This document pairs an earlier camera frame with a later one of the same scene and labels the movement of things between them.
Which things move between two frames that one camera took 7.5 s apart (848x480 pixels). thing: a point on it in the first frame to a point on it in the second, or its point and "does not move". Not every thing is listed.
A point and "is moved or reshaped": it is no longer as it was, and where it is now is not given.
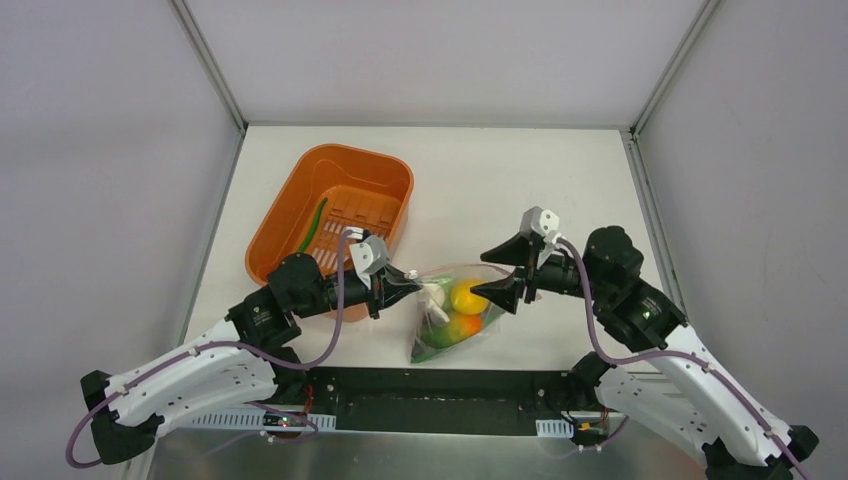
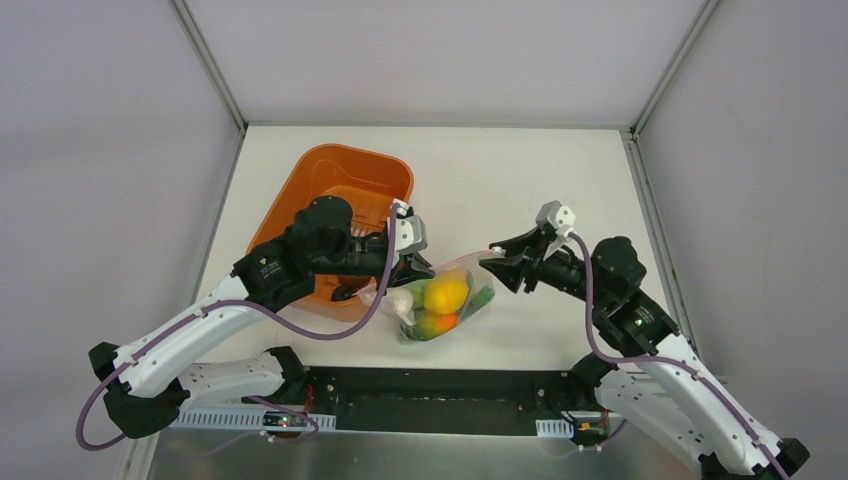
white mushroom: x=433 y=298 to x=402 y=303
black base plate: x=482 y=401 does not move
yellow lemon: x=465 y=301 to x=446 y=296
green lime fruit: x=436 y=336 to x=417 y=288
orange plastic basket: x=323 y=191 does not move
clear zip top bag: x=449 y=315 is moved or reshaped
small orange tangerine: x=464 y=325 to x=438 y=323
